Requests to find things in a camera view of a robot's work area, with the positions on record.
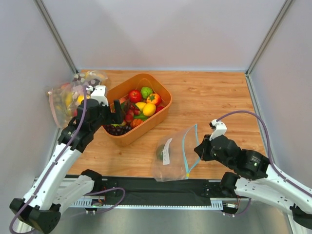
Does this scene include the right aluminium frame post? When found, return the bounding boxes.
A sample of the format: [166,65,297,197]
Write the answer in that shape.
[245,0,294,77]

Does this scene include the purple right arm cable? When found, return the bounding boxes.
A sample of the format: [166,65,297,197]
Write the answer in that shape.
[216,110,312,217]

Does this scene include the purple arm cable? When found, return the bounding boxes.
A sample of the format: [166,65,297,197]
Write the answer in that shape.
[216,110,312,217]
[9,85,126,234]

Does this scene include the red fake apple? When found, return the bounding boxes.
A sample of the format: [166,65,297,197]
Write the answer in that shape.
[128,89,142,103]

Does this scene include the green fake mango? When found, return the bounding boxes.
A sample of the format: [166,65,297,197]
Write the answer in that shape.
[134,115,149,121]

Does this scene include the grey slotted cable duct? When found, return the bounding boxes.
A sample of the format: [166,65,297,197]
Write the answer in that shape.
[69,197,238,211]

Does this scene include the red fake fruit in basket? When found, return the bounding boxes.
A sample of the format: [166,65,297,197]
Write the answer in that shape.
[155,106,164,113]

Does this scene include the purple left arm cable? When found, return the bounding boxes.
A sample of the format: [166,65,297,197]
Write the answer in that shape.
[9,85,126,234]

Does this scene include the orange plastic basket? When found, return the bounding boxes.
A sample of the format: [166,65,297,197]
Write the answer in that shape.
[105,73,172,146]

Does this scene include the orange fake tomato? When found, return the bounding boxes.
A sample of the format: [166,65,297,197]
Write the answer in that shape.
[146,93,161,106]

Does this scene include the yellow fake mango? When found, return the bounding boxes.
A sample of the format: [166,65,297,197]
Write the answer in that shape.
[135,102,146,112]

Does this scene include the left aluminium frame post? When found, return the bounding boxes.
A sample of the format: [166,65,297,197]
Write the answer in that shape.
[34,0,78,73]

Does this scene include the blue zip top bag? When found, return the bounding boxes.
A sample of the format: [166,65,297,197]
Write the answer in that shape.
[152,124,200,182]

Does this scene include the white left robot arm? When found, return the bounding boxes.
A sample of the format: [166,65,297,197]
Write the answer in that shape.
[9,99,123,234]

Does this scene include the purple fake grapes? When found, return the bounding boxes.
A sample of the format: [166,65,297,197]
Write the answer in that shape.
[103,124,132,136]

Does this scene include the yellow fake lemon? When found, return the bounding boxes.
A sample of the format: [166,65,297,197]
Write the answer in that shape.
[142,103,156,117]

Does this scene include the black base mat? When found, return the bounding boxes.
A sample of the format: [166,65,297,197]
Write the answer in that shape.
[95,177,237,205]

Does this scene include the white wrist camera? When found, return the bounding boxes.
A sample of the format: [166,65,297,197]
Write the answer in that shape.
[86,85,109,106]
[209,119,227,141]

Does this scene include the polka dot plastic bag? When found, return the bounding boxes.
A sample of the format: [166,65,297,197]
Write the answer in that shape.
[72,70,108,95]

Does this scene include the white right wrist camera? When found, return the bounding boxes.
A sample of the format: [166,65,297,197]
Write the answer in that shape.
[209,119,227,141]

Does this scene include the small orange fake fruit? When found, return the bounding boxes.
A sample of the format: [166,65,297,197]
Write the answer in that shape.
[130,118,143,129]

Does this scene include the aluminium frame post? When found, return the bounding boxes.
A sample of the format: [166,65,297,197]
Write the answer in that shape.
[245,0,294,77]
[34,0,78,73]

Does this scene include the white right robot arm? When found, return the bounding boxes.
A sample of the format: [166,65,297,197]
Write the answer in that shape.
[194,135,312,229]

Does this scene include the pink zip top bag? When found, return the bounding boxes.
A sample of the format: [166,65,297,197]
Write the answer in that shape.
[47,81,84,128]

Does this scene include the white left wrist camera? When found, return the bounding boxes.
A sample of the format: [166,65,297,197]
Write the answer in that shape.
[86,85,109,106]

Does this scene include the green fake pepper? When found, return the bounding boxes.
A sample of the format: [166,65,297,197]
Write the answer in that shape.
[140,86,153,99]

